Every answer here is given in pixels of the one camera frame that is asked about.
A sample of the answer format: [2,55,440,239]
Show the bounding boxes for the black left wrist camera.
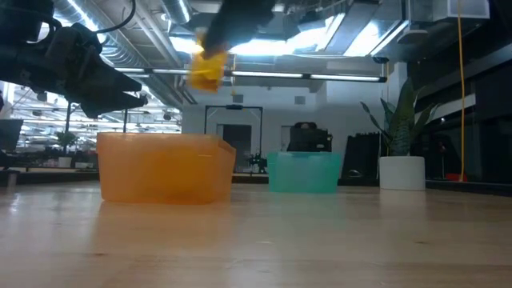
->
[46,22,103,68]

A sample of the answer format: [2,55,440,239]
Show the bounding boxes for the yellow hanging cable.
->
[457,0,467,182]

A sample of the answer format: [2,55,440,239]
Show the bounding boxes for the orange translucent plastic bin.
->
[96,132,237,205]

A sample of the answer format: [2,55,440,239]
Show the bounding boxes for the black camera cable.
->
[94,0,137,35]

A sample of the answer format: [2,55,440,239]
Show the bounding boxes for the green snake plant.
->
[359,78,441,157]

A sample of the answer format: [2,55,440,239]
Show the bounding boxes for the white round plant pot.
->
[378,155,426,191]

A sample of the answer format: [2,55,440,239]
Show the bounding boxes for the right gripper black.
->
[202,0,277,60]

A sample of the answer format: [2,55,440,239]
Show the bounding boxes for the black equipment box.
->
[286,122,333,153]

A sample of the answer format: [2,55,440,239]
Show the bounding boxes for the small background plant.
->
[55,130,79,158]

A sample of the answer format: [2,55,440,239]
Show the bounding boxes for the dark monitor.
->
[0,118,24,152]

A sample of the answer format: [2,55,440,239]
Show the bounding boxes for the small black tripod device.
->
[247,151,268,174]

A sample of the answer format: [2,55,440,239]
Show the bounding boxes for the orange pill bottle white cap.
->
[187,30,229,94]

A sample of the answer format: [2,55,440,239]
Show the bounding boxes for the long ceiling light tube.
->
[115,67,387,83]

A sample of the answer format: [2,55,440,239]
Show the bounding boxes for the black door frame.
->
[204,104,264,174]

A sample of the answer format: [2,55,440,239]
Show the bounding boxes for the teal translucent plastic bin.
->
[266,150,342,194]

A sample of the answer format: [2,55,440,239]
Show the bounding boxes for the black panel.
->
[338,133,382,187]

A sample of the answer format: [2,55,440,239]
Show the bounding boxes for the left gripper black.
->
[22,46,148,119]

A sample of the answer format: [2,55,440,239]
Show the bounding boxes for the silver ventilation duct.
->
[51,0,189,109]

